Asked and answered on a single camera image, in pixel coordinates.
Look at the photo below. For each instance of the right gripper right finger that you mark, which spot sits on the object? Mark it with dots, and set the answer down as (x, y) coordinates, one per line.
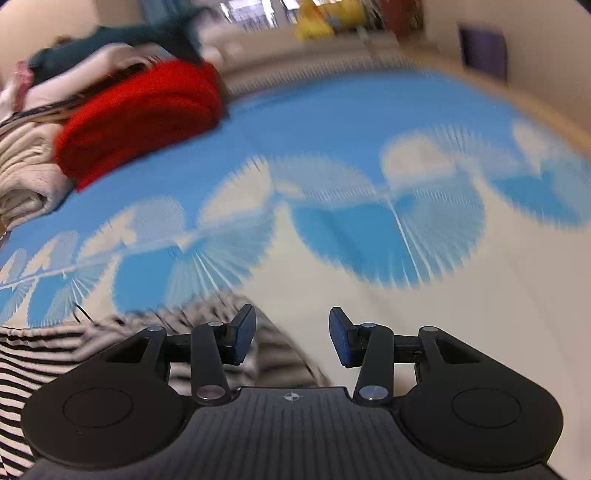
(367, 346)

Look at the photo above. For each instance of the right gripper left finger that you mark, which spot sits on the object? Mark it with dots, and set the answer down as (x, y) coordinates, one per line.
(213, 345)

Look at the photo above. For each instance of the blue white patterned bed sheet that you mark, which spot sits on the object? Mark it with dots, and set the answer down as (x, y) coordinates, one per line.
(405, 198)

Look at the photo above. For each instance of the red folded blanket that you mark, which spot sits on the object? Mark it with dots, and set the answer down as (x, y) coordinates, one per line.
(167, 104)

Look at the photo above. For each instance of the cream folded quilt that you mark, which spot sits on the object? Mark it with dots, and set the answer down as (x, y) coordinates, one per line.
(32, 183)

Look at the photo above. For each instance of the white folded bedding stack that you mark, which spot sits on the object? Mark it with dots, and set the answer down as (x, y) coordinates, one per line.
(67, 90)

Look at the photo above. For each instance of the dark teal plush shark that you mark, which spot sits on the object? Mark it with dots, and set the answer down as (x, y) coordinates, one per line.
(169, 34)

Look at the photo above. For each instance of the purple box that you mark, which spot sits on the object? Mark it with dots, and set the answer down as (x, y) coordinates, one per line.
(484, 49)

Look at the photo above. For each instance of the yellow plush toys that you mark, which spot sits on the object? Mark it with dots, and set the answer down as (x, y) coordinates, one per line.
(320, 21)

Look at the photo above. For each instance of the wooden bed frame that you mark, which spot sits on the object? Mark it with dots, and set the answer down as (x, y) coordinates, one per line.
(570, 131)

